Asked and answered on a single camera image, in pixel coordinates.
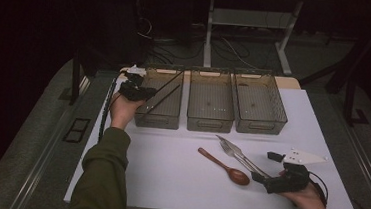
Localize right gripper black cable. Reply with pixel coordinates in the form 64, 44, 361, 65
305, 170, 332, 208

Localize black chopstick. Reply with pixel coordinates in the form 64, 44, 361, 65
135, 67, 185, 121
146, 82, 182, 114

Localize person's left hand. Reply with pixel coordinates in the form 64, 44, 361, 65
107, 91, 147, 132

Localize black floor cables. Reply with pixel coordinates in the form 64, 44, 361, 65
135, 17, 211, 69

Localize white metal stand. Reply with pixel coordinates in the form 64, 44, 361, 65
201, 0, 305, 77

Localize person's right hand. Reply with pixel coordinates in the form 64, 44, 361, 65
277, 180, 330, 209

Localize smoky clear plastic bin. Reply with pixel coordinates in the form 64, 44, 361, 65
229, 69, 292, 138
133, 65, 186, 131
184, 68, 239, 135

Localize white floor cable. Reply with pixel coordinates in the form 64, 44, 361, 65
218, 36, 263, 71

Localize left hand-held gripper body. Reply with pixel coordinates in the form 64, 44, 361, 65
117, 63, 154, 104

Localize black metal stand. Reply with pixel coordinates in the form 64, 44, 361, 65
295, 7, 371, 129

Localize aluminium rail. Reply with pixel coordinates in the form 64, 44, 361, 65
8, 70, 91, 209
332, 120, 371, 209

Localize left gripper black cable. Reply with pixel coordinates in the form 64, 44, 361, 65
97, 72, 127, 145

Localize brown wooden spoon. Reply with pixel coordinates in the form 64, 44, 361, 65
194, 147, 254, 187

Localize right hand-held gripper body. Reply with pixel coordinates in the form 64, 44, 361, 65
263, 145, 329, 199

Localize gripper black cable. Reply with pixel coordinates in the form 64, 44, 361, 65
305, 170, 332, 208
97, 72, 127, 145

